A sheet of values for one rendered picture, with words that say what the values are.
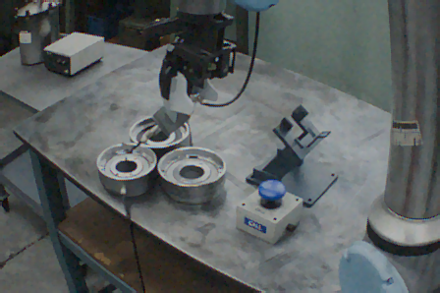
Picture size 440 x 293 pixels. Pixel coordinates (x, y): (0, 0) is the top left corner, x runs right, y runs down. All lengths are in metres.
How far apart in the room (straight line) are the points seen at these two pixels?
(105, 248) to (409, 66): 0.91
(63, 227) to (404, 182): 0.94
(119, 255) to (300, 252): 0.48
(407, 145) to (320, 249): 0.40
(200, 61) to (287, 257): 0.31
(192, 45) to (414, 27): 0.52
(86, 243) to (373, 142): 0.65
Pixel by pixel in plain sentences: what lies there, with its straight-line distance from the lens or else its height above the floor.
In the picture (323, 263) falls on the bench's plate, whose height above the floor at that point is 0.80.
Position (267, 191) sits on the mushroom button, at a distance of 0.82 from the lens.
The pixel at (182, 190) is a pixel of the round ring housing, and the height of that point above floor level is 0.83.
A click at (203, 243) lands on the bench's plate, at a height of 0.80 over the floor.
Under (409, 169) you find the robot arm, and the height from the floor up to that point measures 1.11.
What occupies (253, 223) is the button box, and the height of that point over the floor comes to 0.83.
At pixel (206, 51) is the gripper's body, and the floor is 1.03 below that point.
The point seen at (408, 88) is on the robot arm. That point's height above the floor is 1.18.
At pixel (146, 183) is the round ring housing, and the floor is 0.82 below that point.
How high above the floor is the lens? 1.36
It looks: 32 degrees down
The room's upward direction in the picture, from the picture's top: straight up
